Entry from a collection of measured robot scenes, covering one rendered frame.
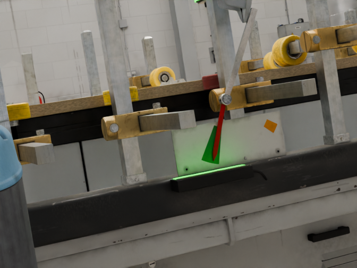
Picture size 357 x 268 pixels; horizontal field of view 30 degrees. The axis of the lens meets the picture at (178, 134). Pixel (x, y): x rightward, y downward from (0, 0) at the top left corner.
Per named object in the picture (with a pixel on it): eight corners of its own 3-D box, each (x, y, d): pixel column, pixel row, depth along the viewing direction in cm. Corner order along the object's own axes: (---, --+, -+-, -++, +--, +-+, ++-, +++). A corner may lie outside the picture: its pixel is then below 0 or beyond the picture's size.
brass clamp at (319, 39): (363, 43, 155) (360, 22, 155) (313, 51, 151) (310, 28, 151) (348, 47, 161) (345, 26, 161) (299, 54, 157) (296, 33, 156)
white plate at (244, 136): (287, 155, 149) (280, 110, 148) (178, 176, 140) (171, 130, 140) (285, 155, 149) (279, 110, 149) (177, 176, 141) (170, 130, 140)
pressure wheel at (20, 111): (43, 150, 148) (35, 99, 148) (23, 155, 141) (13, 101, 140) (14, 154, 151) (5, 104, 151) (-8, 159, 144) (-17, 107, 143)
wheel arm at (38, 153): (58, 166, 108) (53, 140, 107) (36, 170, 107) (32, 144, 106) (26, 158, 149) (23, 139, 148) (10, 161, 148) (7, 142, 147)
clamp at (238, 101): (274, 102, 148) (271, 80, 148) (219, 111, 144) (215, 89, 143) (263, 103, 153) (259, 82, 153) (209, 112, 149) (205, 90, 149)
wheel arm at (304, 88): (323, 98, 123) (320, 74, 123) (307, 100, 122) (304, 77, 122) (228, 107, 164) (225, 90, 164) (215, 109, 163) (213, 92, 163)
